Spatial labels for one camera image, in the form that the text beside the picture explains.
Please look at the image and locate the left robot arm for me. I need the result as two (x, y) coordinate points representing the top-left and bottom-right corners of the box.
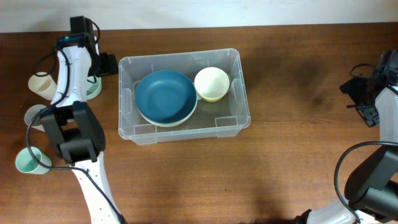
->
(36, 16), (125, 223)

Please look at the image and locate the cream plastic cup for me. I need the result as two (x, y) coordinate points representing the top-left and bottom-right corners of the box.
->
(28, 72), (57, 101)

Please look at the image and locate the yellow bowl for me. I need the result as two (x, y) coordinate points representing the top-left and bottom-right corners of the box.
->
(199, 92), (225, 102)

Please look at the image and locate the mint green bowl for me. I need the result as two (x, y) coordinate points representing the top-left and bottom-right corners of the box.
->
(86, 76), (102, 100)

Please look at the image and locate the mint green plastic cup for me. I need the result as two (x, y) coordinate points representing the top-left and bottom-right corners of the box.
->
(15, 147), (52, 174)

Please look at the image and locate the white bowl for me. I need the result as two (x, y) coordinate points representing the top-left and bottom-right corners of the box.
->
(194, 67), (230, 94)

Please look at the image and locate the cream plate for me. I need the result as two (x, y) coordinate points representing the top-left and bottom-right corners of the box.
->
(138, 102), (198, 127)

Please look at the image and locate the grey plastic cup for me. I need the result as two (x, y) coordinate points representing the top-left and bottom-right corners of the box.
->
(24, 105), (46, 132)

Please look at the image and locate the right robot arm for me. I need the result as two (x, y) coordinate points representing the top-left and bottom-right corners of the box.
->
(294, 50), (397, 224)

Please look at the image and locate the dark blue plate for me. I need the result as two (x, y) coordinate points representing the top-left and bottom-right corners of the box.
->
(135, 70), (198, 124)

